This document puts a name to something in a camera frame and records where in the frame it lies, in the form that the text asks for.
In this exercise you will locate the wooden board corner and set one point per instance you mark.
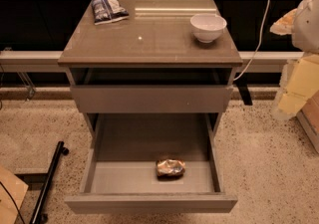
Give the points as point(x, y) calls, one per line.
point(12, 193)

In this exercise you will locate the crushed orange can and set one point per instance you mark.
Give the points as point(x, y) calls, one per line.
point(170, 168)

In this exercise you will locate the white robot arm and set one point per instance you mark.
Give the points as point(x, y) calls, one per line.
point(305, 36)

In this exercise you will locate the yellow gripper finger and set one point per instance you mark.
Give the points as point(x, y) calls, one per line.
point(302, 84)
point(284, 25)

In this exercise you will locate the white ceramic bowl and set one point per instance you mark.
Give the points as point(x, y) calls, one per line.
point(207, 27)

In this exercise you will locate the black metal stand leg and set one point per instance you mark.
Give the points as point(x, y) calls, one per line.
point(43, 181)

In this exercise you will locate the blue white snack bag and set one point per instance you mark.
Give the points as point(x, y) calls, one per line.
point(108, 11)

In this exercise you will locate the closed grey top drawer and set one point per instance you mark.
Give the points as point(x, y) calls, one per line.
point(151, 99)

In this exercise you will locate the grey drawer cabinet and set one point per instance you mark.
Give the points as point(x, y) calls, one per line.
point(153, 47)

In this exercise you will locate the open grey middle drawer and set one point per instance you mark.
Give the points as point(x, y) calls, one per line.
point(121, 171)

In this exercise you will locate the brown cardboard box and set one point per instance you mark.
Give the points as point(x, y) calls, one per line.
point(309, 119)

